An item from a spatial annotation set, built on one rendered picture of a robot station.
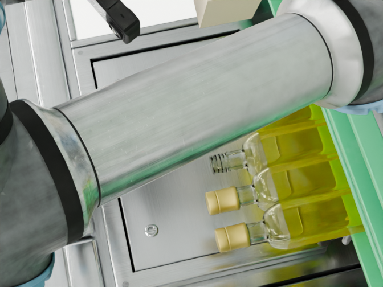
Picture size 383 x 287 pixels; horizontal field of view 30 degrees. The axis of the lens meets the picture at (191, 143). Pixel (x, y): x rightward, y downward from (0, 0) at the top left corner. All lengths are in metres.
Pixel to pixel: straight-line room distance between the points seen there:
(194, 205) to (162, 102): 0.63
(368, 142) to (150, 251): 0.40
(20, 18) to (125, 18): 0.54
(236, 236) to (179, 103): 0.48
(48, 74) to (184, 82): 0.77
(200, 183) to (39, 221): 0.71
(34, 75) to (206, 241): 0.44
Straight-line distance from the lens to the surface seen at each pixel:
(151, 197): 1.18
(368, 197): 1.00
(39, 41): 1.36
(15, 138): 0.50
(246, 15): 1.00
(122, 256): 1.14
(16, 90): 1.37
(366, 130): 0.96
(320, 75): 0.63
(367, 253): 1.07
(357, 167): 1.01
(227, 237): 1.00
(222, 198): 1.02
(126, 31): 0.91
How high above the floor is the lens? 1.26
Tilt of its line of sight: 5 degrees down
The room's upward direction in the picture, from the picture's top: 102 degrees counter-clockwise
